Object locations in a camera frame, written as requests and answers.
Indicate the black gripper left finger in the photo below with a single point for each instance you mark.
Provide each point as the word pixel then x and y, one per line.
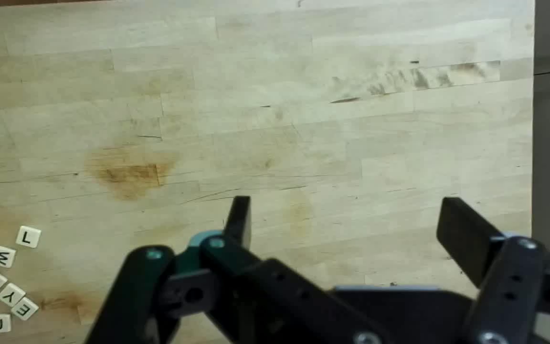
pixel 248 287

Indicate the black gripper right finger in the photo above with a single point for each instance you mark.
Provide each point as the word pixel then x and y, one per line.
pixel 510 287

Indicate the cream letter tile L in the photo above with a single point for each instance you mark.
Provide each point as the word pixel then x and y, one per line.
pixel 27 238

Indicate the cream letter tile Y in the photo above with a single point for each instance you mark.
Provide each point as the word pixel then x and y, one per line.
pixel 12 295

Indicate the cream letter tile W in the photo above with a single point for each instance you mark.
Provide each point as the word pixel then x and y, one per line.
pixel 2 257

